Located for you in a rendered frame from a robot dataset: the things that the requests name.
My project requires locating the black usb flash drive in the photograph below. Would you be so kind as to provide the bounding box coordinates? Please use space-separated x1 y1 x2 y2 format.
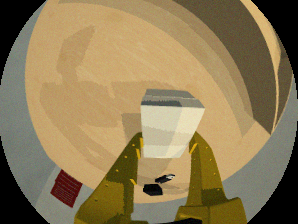
155 174 175 184

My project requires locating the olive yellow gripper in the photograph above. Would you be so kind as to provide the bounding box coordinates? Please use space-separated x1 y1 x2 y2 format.
74 131 247 224

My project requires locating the tan shallow tray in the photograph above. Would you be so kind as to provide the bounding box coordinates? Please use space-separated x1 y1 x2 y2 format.
172 0 293 135

